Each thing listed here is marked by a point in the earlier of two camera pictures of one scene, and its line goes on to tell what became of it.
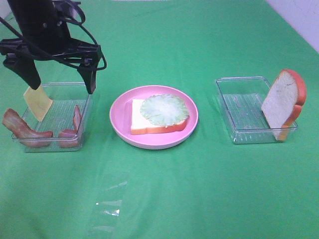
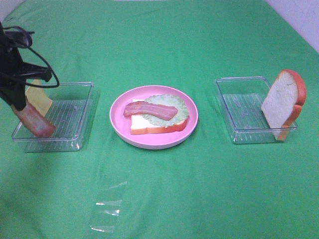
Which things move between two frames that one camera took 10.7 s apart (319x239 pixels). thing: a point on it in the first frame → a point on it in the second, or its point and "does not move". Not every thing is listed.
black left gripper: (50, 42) → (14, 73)
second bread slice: (283, 103) does not move
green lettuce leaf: (165, 109) does not move
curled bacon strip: (68, 138) → (164, 111)
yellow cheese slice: (38, 101) does not move
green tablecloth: (207, 187) does not move
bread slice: (139, 125) does not move
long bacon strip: (23, 132) → (32, 119)
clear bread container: (242, 98) does not move
